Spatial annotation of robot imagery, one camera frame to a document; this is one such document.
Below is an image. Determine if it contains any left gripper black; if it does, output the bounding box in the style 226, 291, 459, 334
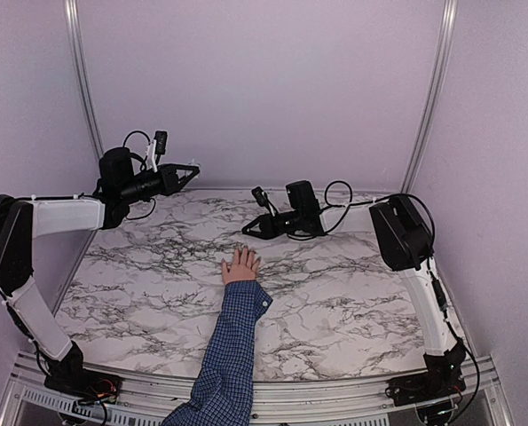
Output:
119, 163, 197, 204

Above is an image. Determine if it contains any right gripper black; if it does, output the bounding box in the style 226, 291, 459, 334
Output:
242, 210, 303, 241

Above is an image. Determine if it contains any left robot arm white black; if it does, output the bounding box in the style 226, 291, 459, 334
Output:
0, 147, 201, 398

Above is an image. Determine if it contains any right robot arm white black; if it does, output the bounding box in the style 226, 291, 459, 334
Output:
241, 180, 468, 406

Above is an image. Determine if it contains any blue checked shirt forearm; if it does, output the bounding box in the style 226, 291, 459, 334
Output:
162, 280, 272, 425

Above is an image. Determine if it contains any person's bare hand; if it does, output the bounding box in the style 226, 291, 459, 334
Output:
221, 246, 261, 286

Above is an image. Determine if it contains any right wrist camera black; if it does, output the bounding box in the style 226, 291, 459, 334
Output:
251, 186, 279, 217

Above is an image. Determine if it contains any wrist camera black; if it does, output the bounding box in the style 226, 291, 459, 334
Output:
251, 186, 279, 217
146, 130, 168, 172

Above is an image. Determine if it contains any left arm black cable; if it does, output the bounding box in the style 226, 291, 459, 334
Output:
121, 129, 158, 221

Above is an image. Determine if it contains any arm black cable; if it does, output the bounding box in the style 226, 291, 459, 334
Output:
289, 179, 482, 400
121, 129, 158, 221

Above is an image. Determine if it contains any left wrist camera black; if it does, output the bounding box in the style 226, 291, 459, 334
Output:
146, 130, 168, 172

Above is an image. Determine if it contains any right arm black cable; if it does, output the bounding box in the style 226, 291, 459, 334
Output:
289, 179, 482, 400

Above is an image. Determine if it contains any left aluminium corner post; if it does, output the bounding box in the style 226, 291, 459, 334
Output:
64, 0, 104, 160

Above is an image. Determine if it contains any aluminium corner post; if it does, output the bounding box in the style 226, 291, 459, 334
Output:
401, 0, 458, 193
64, 0, 104, 160

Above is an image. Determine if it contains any aluminium front frame rail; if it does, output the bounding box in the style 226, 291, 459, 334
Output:
0, 352, 514, 425

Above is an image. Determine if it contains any right aluminium corner post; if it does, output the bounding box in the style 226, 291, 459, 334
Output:
401, 0, 458, 193

